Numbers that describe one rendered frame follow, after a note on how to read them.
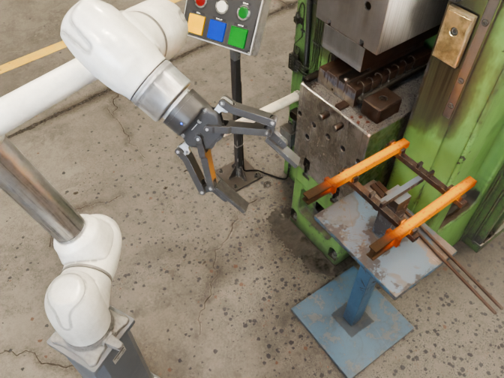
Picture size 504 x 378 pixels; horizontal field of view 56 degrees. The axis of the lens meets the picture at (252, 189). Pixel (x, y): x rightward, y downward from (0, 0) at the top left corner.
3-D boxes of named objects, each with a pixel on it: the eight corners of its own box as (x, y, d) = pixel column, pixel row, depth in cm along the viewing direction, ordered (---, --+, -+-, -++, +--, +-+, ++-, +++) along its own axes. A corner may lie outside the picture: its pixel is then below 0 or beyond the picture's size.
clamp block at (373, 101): (376, 124, 169) (380, 111, 164) (359, 112, 173) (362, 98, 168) (399, 112, 173) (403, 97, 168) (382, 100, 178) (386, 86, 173)
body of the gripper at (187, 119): (197, 79, 79) (238, 116, 81) (169, 112, 83) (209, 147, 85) (183, 94, 72) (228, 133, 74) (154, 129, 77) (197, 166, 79)
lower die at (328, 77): (352, 107, 175) (356, 88, 168) (316, 80, 185) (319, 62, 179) (427, 67, 191) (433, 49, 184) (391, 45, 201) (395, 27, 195)
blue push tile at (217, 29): (222, 42, 192) (225, 23, 188) (206, 38, 194) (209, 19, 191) (224, 42, 193) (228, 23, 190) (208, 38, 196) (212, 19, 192)
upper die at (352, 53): (360, 73, 163) (364, 49, 156) (321, 46, 173) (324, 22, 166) (439, 33, 179) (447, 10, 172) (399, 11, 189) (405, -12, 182)
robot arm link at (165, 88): (145, 90, 83) (171, 113, 84) (123, 109, 75) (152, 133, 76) (174, 52, 78) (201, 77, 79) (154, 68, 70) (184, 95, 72)
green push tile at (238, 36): (243, 48, 188) (247, 30, 185) (226, 43, 190) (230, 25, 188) (245, 48, 190) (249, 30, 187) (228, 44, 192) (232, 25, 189)
